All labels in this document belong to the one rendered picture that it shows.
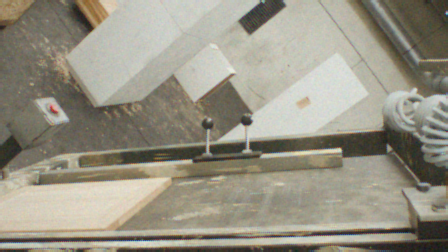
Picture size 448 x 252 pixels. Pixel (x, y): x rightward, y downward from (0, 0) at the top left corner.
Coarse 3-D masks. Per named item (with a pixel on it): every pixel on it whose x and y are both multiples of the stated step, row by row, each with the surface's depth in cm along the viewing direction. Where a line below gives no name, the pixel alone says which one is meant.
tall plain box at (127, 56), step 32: (128, 0) 348; (160, 0) 341; (192, 0) 334; (224, 0) 332; (256, 0) 391; (96, 32) 359; (128, 32) 352; (160, 32) 345; (192, 32) 353; (96, 64) 363; (128, 64) 356; (160, 64) 377; (96, 96) 368; (128, 96) 404
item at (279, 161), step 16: (240, 160) 115; (256, 160) 114; (272, 160) 113; (288, 160) 112; (304, 160) 111; (320, 160) 110; (336, 160) 109; (48, 176) 131; (64, 176) 129; (80, 176) 128; (96, 176) 127; (112, 176) 126; (128, 176) 124; (144, 176) 123; (160, 176) 122; (176, 176) 121; (192, 176) 120
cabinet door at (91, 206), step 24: (24, 192) 117; (48, 192) 115; (72, 192) 111; (96, 192) 108; (120, 192) 105; (144, 192) 101; (0, 216) 96; (24, 216) 93; (48, 216) 91; (72, 216) 89; (96, 216) 87; (120, 216) 84
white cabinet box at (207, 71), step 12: (204, 48) 609; (216, 48) 634; (192, 60) 616; (204, 60) 611; (216, 60) 607; (180, 72) 623; (192, 72) 618; (204, 72) 614; (216, 72) 609; (228, 72) 605; (192, 84) 621; (204, 84) 616; (216, 84) 612; (192, 96) 623; (204, 96) 644
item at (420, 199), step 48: (432, 144) 44; (432, 192) 49; (0, 240) 63; (48, 240) 61; (96, 240) 59; (144, 240) 57; (192, 240) 53; (240, 240) 51; (288, 240) 49; (336, 240) 48; (384, 240) 46; (432, 240) 45
